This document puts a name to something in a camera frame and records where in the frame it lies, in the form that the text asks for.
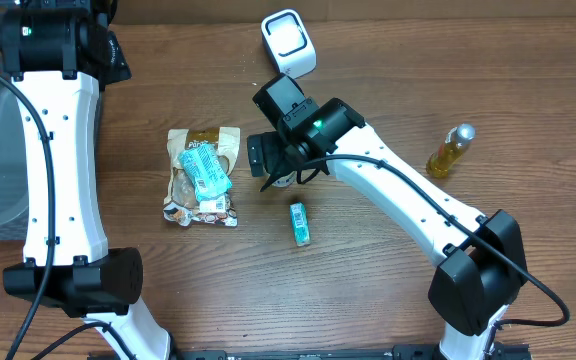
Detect teal kleenex tissue pack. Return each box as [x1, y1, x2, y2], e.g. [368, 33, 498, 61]
[290, 202, 311, 247]

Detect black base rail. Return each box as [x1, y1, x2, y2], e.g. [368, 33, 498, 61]
[87, 343, 533, 360]

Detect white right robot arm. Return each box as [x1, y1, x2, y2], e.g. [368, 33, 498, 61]
[247, 74, 531, 359]

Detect green lid jar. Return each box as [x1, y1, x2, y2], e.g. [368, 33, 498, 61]
[272, 171, 296, 188]

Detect yellow oil bottle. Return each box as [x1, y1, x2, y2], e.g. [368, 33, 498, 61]
[426, 123, 476, 178]

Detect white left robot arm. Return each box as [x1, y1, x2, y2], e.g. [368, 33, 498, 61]
[0, 0, 174, 359]

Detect white barcode scanner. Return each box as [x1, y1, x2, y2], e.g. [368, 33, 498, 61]
[260, 9, 317, 79]

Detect teal snack packet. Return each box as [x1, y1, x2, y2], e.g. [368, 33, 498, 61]
[177, 144, 232, 202]

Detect brown white snack bag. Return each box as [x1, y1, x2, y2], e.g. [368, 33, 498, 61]
[163, 127, 240, 227]

